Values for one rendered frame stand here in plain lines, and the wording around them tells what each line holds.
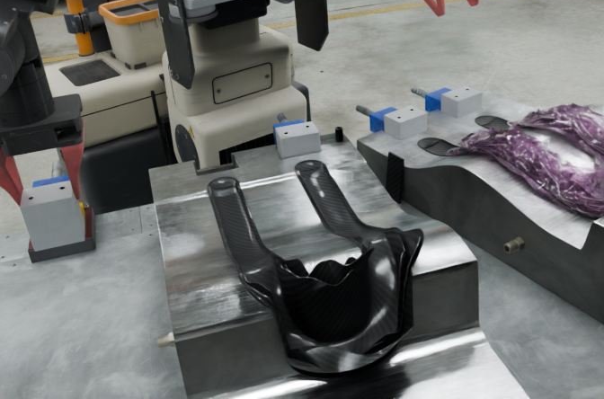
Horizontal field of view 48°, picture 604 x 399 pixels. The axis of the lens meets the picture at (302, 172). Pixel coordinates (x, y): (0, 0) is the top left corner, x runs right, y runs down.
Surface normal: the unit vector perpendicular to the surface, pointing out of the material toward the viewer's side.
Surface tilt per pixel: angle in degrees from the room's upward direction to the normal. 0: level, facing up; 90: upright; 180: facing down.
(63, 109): 1
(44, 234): 91
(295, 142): 90
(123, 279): 0
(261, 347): 84
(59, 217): 91
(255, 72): 98
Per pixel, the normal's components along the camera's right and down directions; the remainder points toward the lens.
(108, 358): -0.08, -0.87
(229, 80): 0.54, 0.49
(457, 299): 0.26, 0.36
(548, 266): -0.84, 0.32
